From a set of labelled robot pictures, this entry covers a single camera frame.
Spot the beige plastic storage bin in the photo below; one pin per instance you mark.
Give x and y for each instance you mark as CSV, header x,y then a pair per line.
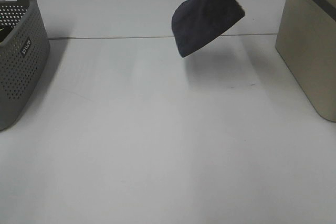
x,y
306,43

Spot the dark grey towel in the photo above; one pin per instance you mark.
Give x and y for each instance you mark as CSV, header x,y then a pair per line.
x,y
196,23

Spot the grey perforated plastic basket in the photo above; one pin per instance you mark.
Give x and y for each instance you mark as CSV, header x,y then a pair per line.
x,y
24,52

